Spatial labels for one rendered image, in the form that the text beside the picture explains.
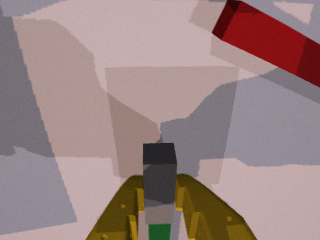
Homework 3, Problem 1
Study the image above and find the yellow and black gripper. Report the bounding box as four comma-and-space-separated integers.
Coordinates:
86, 174, 257, 240

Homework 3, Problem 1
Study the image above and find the green rod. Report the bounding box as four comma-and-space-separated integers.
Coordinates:
148, 224, 171, 240

